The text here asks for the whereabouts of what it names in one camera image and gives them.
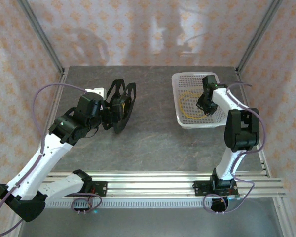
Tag aluminium rail base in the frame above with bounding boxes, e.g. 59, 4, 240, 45
40, 169, 287, 199

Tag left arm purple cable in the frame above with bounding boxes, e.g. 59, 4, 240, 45
0, 83, 103, 235

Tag black cable spool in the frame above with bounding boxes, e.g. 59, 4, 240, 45
101, 79, 137, 134

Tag left gripper thin black wire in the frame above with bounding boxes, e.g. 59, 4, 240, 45
85, 125, 101, 139

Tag thin yellow cable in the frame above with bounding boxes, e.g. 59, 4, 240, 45
179, 90, 213, 121

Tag grey metal sheet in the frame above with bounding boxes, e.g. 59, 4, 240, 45
18, 206, 283, 237

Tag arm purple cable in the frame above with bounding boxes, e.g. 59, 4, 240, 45
0, 83, 103, 235
203, 81, 266, 215

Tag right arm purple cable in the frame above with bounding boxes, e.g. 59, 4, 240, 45
203, 81, 266, 215

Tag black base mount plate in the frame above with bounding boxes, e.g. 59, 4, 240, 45
63, 181, 108, 198
193, 180, 239, 198

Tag white perforated plastic basket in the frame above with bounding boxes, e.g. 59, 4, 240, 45
171, 71, 229, 130

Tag grey slotted cable duct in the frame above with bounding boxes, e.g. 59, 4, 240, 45
45, 200, 205, 208

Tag aluminium frame post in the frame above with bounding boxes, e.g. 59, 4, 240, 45
236, 0, 285, 73
16, 0, 65, 72

